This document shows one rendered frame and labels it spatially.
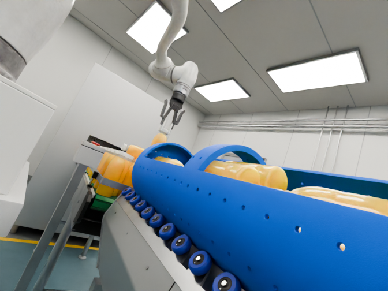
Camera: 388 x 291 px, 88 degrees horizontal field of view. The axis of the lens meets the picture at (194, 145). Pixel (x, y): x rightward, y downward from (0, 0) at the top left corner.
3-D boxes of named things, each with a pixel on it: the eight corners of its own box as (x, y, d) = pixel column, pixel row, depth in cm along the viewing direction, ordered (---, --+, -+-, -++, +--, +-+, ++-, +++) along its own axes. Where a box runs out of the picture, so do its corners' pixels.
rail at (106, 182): (101, 183, 90) (104, 177, 91) (100, 183, 91) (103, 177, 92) (174, 207, 109) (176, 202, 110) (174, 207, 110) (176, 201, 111)
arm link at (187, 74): (193, 93, 120) (173, 88, 123) (202, 71, 123) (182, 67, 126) (189, 83, 110) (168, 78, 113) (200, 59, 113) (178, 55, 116)
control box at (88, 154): (73, 161, 87) (84, 140, 89) (73, 157, 104) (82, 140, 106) (96, 169, 92) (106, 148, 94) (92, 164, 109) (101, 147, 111)
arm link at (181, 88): (193, 89, 114) (189, 98, 113) (186, 92, 122) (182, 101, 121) (180, 80, 110) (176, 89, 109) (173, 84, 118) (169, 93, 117)
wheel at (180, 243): (193, 237, 43) (196, 245, 44) (182, 230, 47) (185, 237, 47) (176, 253, 41) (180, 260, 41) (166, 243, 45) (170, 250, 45)
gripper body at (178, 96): (176, 89, 110) (169, 104, 108) (188, 97, 114) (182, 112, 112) (170, 93, 116) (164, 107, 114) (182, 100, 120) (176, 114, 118)
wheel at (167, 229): (177, 224, 49) (180, 231, 50) (169, 219, 53) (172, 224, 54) (161, 237, 47) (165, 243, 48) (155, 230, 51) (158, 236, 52)
